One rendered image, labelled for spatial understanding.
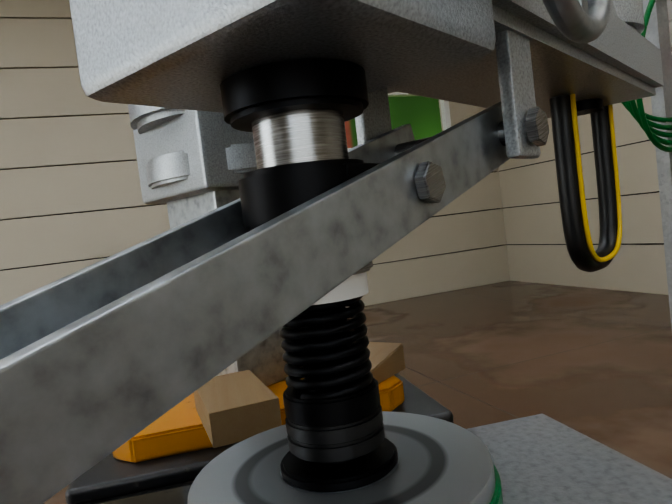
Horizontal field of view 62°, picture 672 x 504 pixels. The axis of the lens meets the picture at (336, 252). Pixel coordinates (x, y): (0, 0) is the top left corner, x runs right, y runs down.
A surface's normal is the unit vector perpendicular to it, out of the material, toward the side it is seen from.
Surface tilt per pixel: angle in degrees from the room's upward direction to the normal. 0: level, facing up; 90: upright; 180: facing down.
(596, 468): 0
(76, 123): 90
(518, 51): 90
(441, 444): 0
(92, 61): 90
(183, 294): 90
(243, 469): 0
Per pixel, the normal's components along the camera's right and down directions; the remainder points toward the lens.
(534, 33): 0.76, -0.06
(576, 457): -0.12, -0.99
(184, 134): -0.72, 0.12
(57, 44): 0.33, 0.01
